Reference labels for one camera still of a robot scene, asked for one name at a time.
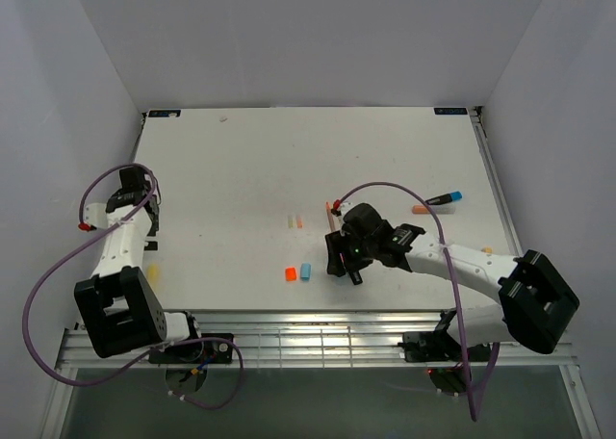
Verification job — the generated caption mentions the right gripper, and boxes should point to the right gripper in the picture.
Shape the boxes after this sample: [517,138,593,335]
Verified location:
[325,227,376,277]

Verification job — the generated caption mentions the yellow marker edge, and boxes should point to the yellow marker edge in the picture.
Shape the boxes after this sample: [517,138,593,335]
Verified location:
[145,264,160,283]

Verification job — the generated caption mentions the light blue marker cap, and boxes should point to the light blue marker cap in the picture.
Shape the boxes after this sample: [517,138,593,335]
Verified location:
[299,263,312,281]

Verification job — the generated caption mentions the orange thin highlighter pen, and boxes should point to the orange thin highlighter pen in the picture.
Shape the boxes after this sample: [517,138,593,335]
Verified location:
[325,201,337,233]

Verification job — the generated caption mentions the peach cap clear highlighter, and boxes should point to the peach cap clear highlighter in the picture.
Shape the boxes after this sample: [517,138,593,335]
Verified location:
[411,204,456,215]

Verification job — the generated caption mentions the black marker blue cap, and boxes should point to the black marker blue cap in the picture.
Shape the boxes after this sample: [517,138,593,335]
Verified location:
[425,191,463,206]

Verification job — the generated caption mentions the black marker orange cap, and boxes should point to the black marker orange cap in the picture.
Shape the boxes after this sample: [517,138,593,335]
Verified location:
[349,271,363,285]

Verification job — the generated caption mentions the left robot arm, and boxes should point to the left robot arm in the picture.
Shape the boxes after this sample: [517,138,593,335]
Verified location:
[74,164,204,362]

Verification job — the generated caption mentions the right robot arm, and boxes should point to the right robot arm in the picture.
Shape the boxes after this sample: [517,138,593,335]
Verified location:
[325,202,579,361]

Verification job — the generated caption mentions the left blue corner label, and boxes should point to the left blue corner label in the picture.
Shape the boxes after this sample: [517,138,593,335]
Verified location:
[147,110,181,118]

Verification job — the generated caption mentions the blue corner label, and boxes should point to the blue corner label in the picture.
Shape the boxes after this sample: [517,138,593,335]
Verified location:
[433,107,468,116]
[147,110,181,118]

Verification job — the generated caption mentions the right blue corner label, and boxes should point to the right blue corner label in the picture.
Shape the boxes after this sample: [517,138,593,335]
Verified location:
[433,107,468,116]

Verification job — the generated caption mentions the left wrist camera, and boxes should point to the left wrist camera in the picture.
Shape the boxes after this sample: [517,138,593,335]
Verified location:
[78,203,108,232]

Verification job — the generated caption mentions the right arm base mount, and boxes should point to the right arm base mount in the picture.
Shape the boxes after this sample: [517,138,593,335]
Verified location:
[398,332,462,362]

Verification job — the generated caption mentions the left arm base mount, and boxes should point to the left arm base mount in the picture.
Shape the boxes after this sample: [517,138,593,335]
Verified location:
[147,333,235,366]

